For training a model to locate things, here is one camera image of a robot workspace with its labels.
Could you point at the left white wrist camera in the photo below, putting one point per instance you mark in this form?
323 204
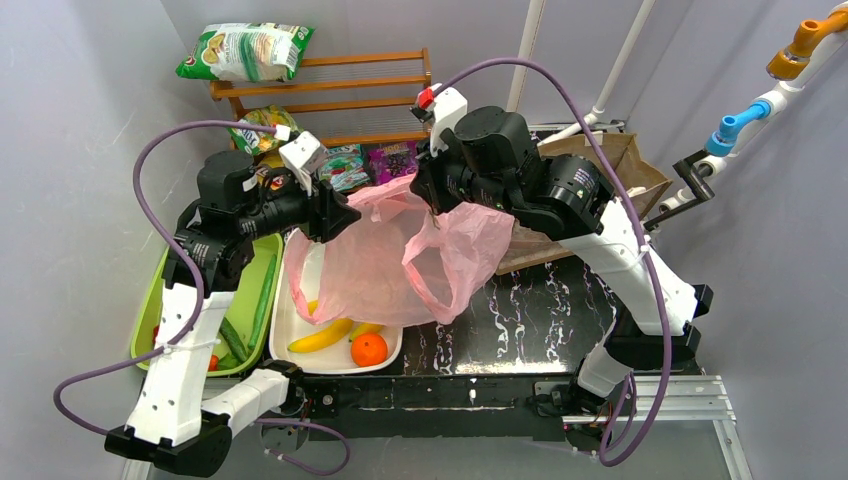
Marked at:
302 153

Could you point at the yellow Lays chips bag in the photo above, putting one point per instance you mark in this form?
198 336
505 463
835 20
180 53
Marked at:
272 171

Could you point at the wooden shelf rack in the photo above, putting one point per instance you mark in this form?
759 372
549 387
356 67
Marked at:
355 99

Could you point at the white rectangular tray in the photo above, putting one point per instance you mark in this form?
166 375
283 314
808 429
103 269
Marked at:
318 320

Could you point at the purple grape candy packet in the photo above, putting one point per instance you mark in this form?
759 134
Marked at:
390 161

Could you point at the long green cucumber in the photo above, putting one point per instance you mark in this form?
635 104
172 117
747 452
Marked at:
263 303

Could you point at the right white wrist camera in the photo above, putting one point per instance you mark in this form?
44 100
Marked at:
438 109

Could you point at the green plastic bin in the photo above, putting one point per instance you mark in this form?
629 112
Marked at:
240 314

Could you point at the black pipe clamp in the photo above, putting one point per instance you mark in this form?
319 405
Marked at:
697 185

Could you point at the blue pipe valve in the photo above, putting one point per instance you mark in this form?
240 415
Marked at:
724 139

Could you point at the orange pipe valve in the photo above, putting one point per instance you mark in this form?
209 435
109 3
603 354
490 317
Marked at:
791 61

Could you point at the green white chips bag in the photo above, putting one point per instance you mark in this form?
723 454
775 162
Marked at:
247 52

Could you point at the teal candy packet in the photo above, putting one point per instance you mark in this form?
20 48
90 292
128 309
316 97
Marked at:
345 168

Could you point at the pink plastic grocery bag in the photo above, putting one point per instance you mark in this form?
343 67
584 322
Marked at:
416 267

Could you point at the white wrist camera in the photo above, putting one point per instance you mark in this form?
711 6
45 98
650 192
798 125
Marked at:
438 109
302 153

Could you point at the orange fruit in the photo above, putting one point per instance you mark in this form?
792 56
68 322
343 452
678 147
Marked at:
369 349

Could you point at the green yellow snack bag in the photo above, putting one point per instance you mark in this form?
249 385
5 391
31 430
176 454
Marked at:
255 142

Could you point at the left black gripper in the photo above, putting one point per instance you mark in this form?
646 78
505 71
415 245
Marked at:
324 206

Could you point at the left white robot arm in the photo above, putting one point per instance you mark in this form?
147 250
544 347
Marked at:
172 426

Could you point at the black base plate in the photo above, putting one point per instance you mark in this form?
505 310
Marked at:
451 406

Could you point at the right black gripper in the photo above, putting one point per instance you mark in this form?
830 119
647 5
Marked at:
428 186

